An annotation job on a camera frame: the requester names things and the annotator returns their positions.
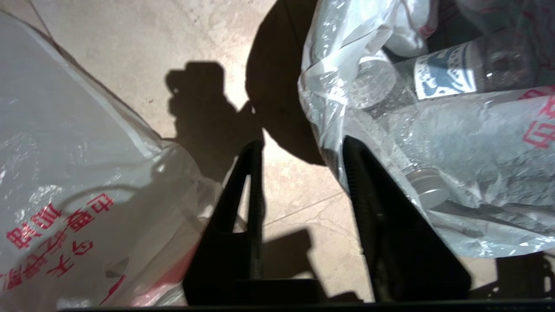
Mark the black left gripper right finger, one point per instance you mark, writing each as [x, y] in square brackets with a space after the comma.
[403, 260]

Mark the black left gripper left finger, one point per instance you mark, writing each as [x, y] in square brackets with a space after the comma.
[234, 260]

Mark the empty clear plastic bottle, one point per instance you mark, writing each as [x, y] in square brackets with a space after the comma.
[427, 186]
[373, 82]

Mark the clear bottle blue label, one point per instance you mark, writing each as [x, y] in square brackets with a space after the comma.
[446, 71]

